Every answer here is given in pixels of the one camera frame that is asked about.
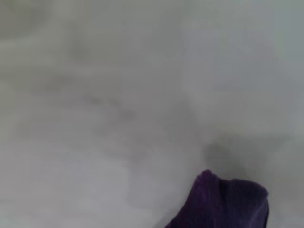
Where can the purple rag with black trim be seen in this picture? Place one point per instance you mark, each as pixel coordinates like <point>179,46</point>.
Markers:
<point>221,204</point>

